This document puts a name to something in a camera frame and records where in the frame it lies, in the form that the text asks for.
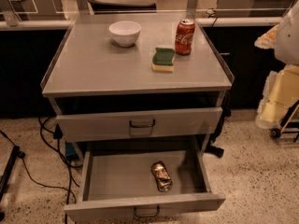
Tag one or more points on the red cola can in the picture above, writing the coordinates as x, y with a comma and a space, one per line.
184, 36

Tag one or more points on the black stand base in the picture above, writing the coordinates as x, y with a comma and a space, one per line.
6, 174

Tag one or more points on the white ceramic bowl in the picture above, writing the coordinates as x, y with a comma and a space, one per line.
125, 33

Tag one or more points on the open grey middle drawer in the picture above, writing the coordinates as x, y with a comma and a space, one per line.
117, 180

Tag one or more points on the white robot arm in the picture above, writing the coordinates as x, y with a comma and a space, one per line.
286, 49

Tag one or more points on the green and yellow sponge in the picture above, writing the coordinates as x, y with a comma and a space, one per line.
163, 60

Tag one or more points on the orange soda can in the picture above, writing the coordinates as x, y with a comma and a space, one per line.
162, 177

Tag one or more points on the closed grey upper drawer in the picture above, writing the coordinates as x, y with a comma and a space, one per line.
139, 124

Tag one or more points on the grey drawer cabinet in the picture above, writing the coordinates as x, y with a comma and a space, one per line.
92, 74

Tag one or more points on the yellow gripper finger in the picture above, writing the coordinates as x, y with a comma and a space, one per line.
280, 93
268, 39

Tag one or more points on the wheeled cart leg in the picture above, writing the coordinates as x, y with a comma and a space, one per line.
288, 124

